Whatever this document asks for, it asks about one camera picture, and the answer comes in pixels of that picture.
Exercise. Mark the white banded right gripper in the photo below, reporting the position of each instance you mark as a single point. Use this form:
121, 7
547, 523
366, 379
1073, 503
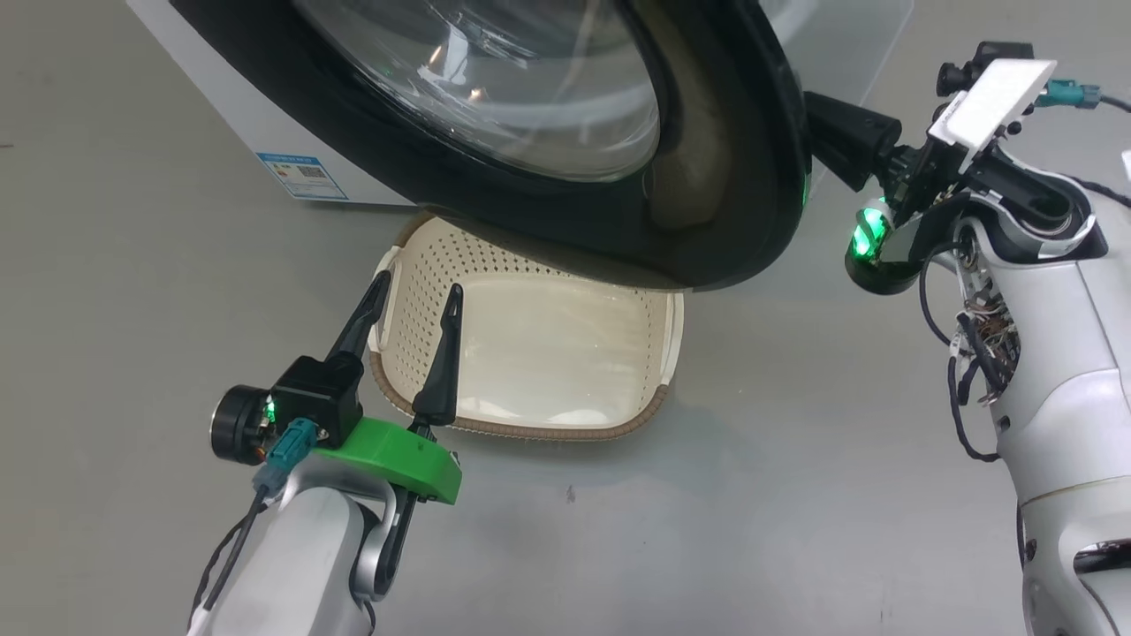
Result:
990, 102

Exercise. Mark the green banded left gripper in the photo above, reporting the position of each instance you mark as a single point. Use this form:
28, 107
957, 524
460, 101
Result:
389, 455

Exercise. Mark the black rimmed glass washer door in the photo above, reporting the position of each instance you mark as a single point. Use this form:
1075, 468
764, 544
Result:
724, 177

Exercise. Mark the cream perforated laundry basket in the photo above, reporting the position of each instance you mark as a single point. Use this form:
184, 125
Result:
548, 353

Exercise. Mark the white front-load washing machine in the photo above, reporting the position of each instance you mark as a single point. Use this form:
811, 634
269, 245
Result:
221, 97

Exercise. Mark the blue energy label sticker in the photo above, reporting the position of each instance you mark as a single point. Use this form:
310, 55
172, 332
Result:
302, 175

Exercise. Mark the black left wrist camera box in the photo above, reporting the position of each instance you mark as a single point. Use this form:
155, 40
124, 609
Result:
314, 393

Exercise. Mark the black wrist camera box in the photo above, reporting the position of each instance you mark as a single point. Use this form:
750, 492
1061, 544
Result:
314, 393
967, 66

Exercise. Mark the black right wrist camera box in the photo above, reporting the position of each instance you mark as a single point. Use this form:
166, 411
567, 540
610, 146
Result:
967, 66

